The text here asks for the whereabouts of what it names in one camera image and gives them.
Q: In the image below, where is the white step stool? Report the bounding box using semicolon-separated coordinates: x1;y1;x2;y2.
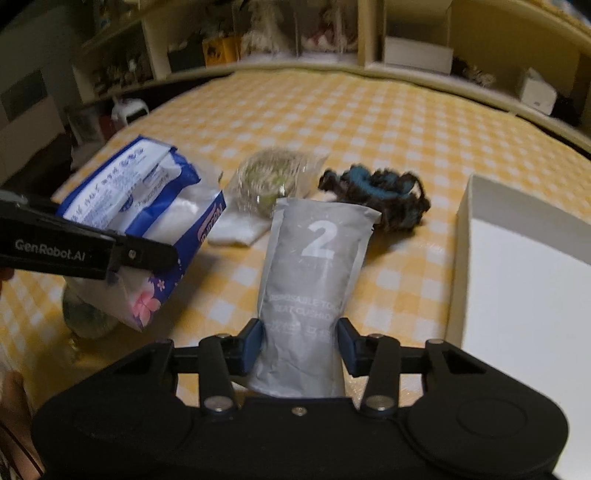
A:
111;99;149;128

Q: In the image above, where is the yellow black box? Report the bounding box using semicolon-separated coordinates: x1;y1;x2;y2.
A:
202;36;240;67

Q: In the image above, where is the clear bag beige item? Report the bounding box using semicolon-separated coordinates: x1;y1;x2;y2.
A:
208;147;328;246

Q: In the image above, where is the white shallow box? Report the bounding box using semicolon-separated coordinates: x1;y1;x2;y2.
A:
446;175;591;479

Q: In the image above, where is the white tissue box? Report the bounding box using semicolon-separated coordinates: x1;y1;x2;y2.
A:
516;68;558;116

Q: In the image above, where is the blue brown crochet piece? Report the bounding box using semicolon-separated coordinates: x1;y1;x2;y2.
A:
318;164;431;231

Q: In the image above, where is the grey numbered pouch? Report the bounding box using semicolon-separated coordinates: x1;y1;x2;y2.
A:
249;198;381;398

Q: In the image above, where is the wooden headboard shelf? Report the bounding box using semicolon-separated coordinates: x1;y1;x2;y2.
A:
72;1;590;150

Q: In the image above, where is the open white cardboard box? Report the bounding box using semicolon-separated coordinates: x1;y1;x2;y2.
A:
383;0;454;75

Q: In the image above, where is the blue white tissue pack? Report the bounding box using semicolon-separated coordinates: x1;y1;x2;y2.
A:
58;136;225;331

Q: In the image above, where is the person left hand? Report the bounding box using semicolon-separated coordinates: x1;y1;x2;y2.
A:
1;370;43;479

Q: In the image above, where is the yellow checkered bed sheet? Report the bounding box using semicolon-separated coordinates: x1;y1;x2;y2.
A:
1;70;590;407

